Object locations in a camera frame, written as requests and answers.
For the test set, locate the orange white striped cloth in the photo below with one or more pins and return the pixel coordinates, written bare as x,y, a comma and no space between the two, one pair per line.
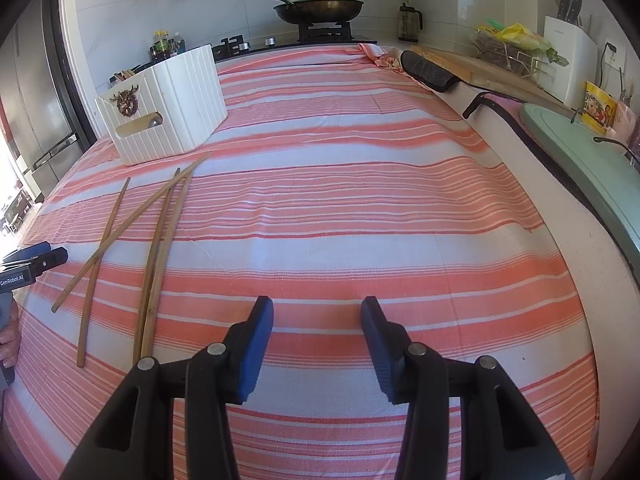
350,220

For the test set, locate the black gas stove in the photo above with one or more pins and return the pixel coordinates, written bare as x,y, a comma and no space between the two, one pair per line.
280,42

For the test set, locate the person's left hand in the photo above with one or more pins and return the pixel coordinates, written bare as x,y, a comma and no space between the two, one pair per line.
11,340

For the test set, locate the black frying pan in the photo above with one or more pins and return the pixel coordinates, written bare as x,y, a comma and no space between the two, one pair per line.
320,12

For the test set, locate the dark sauce bottle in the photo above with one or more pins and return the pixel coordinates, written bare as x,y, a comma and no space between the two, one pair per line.
177,45

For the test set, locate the white ribbed storage box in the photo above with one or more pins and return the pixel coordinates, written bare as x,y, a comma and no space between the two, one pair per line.
185,105

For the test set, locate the metal spoon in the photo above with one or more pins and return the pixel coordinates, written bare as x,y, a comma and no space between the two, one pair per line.
154,121

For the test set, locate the glass jug with black lid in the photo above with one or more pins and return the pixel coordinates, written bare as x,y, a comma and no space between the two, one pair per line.
409,25

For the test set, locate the yellow printed box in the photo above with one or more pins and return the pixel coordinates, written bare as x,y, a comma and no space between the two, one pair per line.
600,105

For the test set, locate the condiment bottles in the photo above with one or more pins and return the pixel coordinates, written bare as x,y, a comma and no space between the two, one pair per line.
161,47

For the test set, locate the white knife block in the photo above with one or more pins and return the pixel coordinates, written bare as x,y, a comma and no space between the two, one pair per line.
570,60

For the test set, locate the wooden cutting board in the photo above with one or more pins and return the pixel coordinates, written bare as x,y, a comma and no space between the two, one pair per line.
480,70

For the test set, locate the white wall outlet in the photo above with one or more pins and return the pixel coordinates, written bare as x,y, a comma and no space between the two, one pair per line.
614,54

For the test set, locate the grey refrigerator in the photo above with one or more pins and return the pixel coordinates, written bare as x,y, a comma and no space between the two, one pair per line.
35,90

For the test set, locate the light green cutting board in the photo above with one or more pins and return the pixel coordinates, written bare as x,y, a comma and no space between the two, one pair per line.
575,155

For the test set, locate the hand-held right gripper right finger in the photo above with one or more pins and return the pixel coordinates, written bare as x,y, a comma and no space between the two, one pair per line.
382,360

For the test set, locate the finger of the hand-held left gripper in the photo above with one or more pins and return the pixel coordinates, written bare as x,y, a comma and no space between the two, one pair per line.
50,259
30,251

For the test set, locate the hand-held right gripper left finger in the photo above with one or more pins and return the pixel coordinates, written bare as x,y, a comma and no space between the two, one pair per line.
252,360

